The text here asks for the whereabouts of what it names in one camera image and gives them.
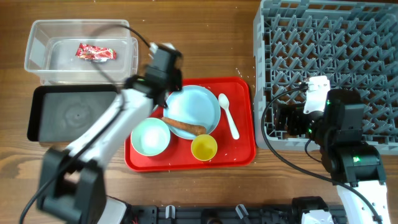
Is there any orange carrot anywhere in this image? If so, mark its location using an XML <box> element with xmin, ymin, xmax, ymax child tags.
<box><xmin>161</xmin><ymin>117</ymin><xmax>206</xmax><ymax>136</ymax></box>

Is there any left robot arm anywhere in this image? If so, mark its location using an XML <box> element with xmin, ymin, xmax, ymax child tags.
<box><xmin>30</xmin><ymin>66</ymin><xmax>182</xmax><ymax>223</ymax></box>

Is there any black mounting rail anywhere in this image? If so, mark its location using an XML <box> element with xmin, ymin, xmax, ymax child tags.
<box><xmin>122</xmin><ymin>196</ymin><xmax>348</xmax><ymax>224</ymax></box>

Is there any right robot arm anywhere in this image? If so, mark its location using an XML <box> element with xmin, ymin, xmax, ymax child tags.
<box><xmin>271</xmin><ymin>90</ymin><xmax>391</xmax><ymax>223</ymax></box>

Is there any yellow plastic cup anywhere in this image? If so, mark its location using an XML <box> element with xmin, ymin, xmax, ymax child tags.
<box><xmin>191</xmin><ymin>134</ymin><xmax>218</xmax><ymax>161</ymax></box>

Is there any green bowl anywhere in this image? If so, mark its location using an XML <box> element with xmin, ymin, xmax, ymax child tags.
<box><xmin>131</xmin><ymin>118</ymin><xmax>171</xmax><ymax>157</ymax></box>

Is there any red snack wrapper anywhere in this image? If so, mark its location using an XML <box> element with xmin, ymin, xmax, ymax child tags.
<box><xmin>75</xmin><ymin>43</ymin><xmax>117</xmax><ymax>63</ymax></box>

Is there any grey dishwasher rack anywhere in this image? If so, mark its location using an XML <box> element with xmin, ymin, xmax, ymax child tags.
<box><xmin>253</xmin><ymin>1</ymin><xmax>397</xmax><ymax>155</ymax></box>

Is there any red serving tray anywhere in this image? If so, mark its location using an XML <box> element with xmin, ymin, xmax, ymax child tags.
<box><xmin>124</xmin><ymin>77</ymin><xmax>256</xmax><ymax>172</ymax></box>

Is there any white plastic spoon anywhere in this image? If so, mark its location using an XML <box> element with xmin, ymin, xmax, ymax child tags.
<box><xmin>218</xmin><ymin>93</ymin><xmax>240</xmax><ymax>140</ymax></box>

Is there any clear plastic bin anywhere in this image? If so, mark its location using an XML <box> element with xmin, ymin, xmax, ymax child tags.
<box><xmin>24</xmin><ymin>19</ymin><xmax>139</xmax><ymax>85</ymax></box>

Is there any light blue plate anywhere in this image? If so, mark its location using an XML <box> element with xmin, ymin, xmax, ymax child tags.
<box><xmin>163</xmin><ymin>85</ymin><xmax>221</xmax><ymax>140</ymax></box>

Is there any black waste tray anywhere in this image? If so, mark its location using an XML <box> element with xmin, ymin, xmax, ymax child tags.
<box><xmin>27</xmin><ymin>84</ymin><xmax>117</xmax><ymax>142</ymax></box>

